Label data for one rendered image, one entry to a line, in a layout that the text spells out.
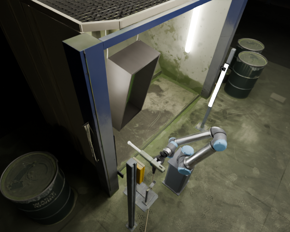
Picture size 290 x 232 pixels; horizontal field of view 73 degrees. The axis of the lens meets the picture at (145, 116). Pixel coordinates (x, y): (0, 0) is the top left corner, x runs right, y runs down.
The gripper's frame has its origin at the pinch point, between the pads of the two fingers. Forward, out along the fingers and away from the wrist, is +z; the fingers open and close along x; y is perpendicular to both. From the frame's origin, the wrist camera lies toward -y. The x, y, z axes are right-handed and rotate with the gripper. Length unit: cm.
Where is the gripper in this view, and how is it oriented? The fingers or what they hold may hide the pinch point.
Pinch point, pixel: (153, 165)
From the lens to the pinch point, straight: 199.4
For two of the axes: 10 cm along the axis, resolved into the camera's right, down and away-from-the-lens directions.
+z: -6.5, 5.3, -5.3
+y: -0.4, 6.8, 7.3
